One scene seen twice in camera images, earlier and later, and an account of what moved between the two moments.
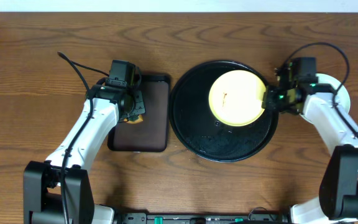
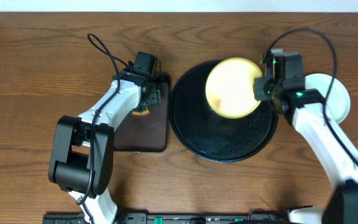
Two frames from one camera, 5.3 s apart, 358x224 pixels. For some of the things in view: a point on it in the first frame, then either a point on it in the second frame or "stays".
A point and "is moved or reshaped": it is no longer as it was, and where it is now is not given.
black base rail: [201, 218] stays
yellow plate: [235, 98] is moved or reshaped
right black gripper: [268, 102] to [259, 83]
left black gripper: [137, 106] to [154, 94]
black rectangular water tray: [151, 134] stays
